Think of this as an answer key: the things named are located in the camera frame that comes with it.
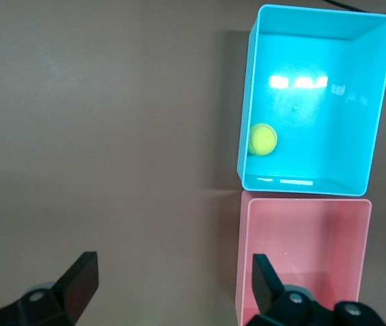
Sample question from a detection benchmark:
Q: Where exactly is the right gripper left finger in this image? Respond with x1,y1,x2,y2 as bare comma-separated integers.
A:
0,251,99,326

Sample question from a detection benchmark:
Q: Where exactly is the brown table cover sheet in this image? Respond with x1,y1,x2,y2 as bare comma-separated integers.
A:
0,0,386,326

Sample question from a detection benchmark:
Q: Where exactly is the yellow tennis ball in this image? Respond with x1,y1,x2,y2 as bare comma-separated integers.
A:
247,122,279,156

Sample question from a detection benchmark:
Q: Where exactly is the blue plastic bin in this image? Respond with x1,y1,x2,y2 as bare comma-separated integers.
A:
236,3,386,198

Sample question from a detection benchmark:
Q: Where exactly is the pink plastic bin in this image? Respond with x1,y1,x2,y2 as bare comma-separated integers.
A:
235,189,373,326

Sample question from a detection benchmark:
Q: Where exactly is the long black floor cable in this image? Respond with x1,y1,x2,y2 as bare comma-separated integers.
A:
324,0,386,16

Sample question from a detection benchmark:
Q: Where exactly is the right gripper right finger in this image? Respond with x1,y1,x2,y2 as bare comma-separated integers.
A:
247,253,386,326

